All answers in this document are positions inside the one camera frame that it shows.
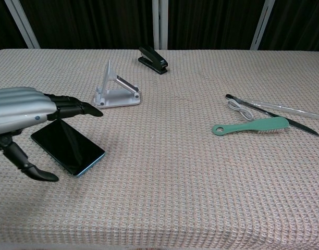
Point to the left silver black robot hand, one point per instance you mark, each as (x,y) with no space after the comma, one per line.
(16,106)

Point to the black smartphone with blue edge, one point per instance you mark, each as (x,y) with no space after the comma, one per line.
(67,147)

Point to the white folding phone stand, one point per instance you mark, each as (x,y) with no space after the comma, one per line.
(117,89)

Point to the black curtain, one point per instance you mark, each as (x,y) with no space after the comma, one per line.
(97,23)

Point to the black stapler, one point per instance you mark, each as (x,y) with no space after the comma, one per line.
(153,60)

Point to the beige waffle weave tablecloth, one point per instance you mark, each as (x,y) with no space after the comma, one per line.
(175,169)

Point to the green scrubbing brush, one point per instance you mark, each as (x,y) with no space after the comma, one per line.
(250,126)

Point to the clear plastic tube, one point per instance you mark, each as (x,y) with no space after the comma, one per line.
(284,108)

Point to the white slanted frame post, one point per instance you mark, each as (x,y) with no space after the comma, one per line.
(22,23)

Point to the white vertical frame post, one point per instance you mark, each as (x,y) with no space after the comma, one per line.
(159,24)

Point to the white slotted frame post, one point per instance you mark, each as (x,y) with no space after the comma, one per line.
(262,24)

